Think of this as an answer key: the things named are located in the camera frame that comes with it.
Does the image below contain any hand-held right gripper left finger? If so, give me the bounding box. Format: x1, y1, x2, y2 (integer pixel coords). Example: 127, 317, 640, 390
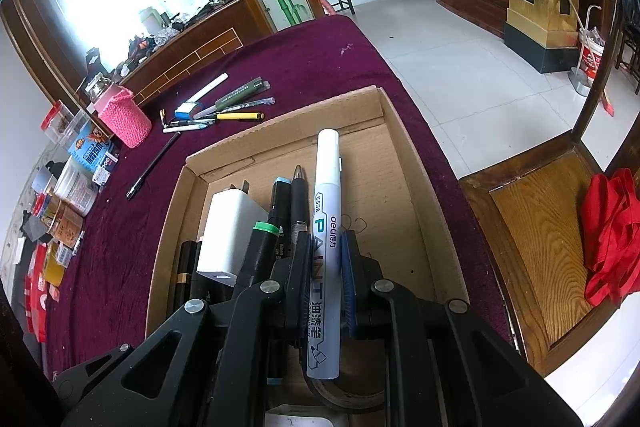
60, 237, 314, 427

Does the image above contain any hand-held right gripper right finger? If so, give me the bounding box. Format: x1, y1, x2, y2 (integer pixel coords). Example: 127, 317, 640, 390
340, 231, 583, 427

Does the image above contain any black marker green cap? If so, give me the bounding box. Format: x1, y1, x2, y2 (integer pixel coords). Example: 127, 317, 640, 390
239, 221, 282, 293

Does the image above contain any black gel pen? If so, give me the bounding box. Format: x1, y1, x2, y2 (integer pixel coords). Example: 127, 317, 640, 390
289, 164, 312, 258

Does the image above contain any black marker blue cap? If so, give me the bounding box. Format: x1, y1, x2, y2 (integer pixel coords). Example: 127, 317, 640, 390
266, 177, 295, 239

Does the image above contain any cardboard box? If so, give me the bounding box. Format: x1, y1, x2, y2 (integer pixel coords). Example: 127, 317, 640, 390
145, 84, 471, 427

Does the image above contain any white charger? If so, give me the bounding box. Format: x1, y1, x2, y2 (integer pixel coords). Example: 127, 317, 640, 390
196, 181, 271, 289

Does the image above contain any white paint marker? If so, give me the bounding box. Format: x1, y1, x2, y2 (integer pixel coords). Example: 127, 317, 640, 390
306, 128, 344, 381

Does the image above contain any black tube gold band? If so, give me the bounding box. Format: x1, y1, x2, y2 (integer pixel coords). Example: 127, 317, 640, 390
172, 241, 203, 310

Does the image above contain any slim black pen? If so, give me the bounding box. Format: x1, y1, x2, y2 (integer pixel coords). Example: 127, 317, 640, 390
126, 132, 181, 200

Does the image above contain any long white pen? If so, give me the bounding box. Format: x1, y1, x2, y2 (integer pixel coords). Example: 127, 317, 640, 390
162, 119, 218, 134

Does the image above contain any green pen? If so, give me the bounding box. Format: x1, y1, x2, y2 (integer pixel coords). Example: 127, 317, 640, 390
215, 78, 273, 108

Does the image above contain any white stick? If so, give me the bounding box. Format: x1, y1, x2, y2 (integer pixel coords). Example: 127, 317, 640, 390
192, 74, 230, 106

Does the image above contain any maroon velvet tablecloth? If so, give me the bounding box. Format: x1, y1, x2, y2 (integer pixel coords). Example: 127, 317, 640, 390
42, 14, 516, 378

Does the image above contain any small blue white box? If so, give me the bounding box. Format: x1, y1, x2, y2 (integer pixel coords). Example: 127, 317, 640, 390
92, 154, 119, 186

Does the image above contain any clear jar brown label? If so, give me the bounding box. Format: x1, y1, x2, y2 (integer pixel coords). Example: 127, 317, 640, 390
47, 199, 85, 250

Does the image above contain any pink knitted bottle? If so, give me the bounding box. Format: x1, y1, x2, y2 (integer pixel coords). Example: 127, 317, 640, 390
87, 74, 152, 148

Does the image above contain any white plastic jar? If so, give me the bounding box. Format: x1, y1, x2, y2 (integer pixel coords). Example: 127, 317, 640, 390
52, 157, 98, 215

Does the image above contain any blue label plastic jar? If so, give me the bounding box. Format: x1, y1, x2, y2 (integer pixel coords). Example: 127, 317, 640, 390
67, 122, 121, 174

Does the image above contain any red cloth bag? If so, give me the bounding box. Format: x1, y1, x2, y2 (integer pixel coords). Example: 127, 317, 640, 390
580, 167, 640, 309

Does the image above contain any red packet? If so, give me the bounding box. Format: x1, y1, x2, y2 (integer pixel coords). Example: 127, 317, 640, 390
22, 244, 51, 338

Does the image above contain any clear jar red lid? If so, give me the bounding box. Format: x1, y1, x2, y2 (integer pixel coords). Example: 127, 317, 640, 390
41, 102, 88, 142

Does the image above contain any broom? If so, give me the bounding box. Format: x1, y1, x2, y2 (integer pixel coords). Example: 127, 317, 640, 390
560, 0, 617, 118

